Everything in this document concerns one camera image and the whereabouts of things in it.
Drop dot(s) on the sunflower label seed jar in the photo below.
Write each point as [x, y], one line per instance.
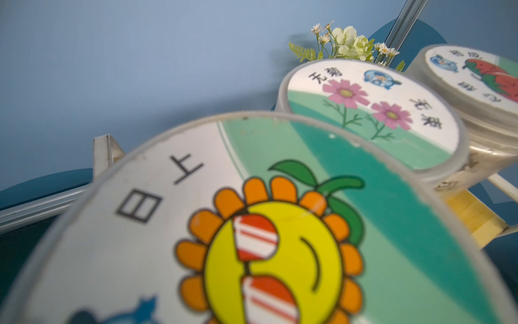
[258, 217]

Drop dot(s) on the pink flower label seed jar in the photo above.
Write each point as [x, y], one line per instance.
[402, 117]

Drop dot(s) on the strawberry label seed jar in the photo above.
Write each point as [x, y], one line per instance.
[482, 88]

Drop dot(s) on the yellow wooden two-tier shelf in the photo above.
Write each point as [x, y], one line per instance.
[484, 224]

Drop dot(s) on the pink pot with flowers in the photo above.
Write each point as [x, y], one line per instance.
[344, 43]

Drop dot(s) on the right aluminium frame post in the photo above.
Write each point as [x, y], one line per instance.
[393, 34]

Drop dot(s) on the aluminium back frame bar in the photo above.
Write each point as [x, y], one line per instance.
[38, 210]

